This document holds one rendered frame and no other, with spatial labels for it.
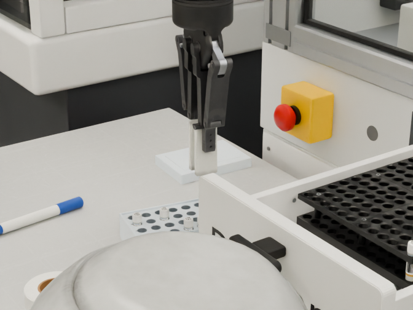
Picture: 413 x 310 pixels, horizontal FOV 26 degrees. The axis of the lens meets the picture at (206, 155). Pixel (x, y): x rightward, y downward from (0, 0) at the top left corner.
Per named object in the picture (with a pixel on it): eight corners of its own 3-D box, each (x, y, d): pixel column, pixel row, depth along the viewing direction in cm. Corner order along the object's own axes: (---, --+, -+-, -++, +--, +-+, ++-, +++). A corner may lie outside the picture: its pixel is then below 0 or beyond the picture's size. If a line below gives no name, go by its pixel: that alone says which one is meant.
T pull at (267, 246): (273, 278, 85) (273, 266, 85) (227, 246, 91) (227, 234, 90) (302, 267, 87) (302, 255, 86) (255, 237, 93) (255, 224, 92)
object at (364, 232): (411, 264, 88) (412, 259, 88) (297, 198, 102) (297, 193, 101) (424, 259, 89) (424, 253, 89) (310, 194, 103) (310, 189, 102)
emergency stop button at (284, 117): (287, 136, 129) (288, 110, 127) (270, 127, 132) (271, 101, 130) (303, 131, 130) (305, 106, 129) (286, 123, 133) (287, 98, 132)
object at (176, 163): (181, 184, 136) (181, 174, 135) (155, 164, 143) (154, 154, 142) (251, 166, 142) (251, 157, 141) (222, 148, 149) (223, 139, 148)
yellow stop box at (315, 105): (306, 146, 129) (308, 99, 126) (275, 130, 135) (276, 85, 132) (332, 138, 132) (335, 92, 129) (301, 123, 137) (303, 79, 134)
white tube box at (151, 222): (140, 267, 114) (139, 241, 112) (120, 238, 121) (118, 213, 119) (229, 248, 118) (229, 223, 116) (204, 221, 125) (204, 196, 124)
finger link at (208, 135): (212, 111, 114) (221, 119, 111) (212, 147, 116) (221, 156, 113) (201, 113, 113) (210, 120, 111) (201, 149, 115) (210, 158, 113)
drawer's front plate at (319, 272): (373, 393, 82) (383, 291, 78) (198, 259, 104) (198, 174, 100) (387, 387, 83) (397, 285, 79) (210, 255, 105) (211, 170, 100)
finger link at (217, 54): (214, 24, 110) (232, 32, 105) (215, 66, 112) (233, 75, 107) (196, 26, 109) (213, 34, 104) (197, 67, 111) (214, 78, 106)
